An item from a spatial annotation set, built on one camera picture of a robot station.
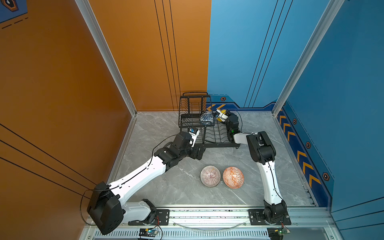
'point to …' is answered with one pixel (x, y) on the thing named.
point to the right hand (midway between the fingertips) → (229, 108)
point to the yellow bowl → (223, 111)
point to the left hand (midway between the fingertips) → (198, 144)
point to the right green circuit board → (281, 231)
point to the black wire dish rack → (196, 112)
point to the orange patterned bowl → (233, 177)
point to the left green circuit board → (148, 232)
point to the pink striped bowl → (210, 176)
